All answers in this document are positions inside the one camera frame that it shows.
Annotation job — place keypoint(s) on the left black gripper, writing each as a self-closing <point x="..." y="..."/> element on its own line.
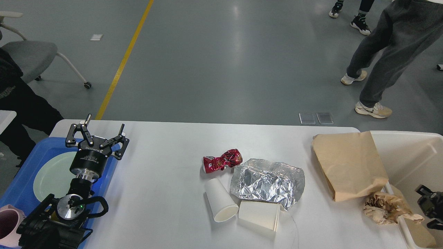
<point x="93" y="152"/>

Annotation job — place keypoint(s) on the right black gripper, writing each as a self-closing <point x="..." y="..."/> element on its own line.
<point x="432" y="206"/>

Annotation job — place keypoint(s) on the light green plate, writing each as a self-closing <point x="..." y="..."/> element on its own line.
<point x="54" y="177"/>

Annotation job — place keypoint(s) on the pink mug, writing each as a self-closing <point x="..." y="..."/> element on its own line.
<point x="10" y="218"/>

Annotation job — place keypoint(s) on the large brown paper bag front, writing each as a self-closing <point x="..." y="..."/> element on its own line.
<point x="416" y="235"/>

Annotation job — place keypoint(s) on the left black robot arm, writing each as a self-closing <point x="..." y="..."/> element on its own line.
<point x="58" y="223"/>

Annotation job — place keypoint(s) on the crumpled brown paper wad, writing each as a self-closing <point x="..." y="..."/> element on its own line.
<point x="387" y="209"/>

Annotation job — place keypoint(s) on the beige plastic bin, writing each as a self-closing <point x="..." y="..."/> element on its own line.
<point x="410" y="159"/>

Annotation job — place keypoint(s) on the person in black clothes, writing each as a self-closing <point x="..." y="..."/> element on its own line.
<point x="31" y="110"/>

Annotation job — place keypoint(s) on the blue plastic tray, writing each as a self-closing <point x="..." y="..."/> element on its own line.
<point x="20" y="193"/>

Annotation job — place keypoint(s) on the brown paper bag under gripper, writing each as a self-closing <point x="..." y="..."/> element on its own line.
<point x="351" y="164"/>

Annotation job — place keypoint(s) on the white side table corner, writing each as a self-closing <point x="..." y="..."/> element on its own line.
<point x="6" y="117"/>

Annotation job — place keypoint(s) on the grey office chair left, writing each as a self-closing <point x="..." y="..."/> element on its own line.
<point x="33" y="57"/>

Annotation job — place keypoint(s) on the crushed red can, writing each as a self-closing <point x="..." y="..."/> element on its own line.
<point x="229" y="159"/>

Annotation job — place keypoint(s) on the white paper cup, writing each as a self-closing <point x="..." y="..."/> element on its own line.
<point x="222" y="205"/>

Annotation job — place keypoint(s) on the crumpled aluminium foil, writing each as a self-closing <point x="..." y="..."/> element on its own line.
<point x="266" y="181"/>

